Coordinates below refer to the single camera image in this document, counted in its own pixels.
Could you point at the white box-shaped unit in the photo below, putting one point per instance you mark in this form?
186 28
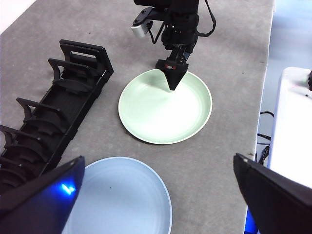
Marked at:
287 122

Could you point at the blue round plate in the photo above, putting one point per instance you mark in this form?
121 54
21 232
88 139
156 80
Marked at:
122 195

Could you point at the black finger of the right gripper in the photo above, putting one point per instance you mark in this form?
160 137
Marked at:
174 75

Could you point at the pale grey wrist camera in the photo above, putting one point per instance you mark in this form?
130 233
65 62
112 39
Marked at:
138 30

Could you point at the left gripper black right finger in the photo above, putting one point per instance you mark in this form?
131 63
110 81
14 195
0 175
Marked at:
280 204

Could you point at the black plastic plate rack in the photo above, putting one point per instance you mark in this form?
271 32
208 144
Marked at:
63 104

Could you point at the pale green round plate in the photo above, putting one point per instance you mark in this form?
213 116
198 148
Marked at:
158 117

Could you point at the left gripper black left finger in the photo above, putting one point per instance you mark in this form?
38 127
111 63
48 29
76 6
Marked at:
36 209

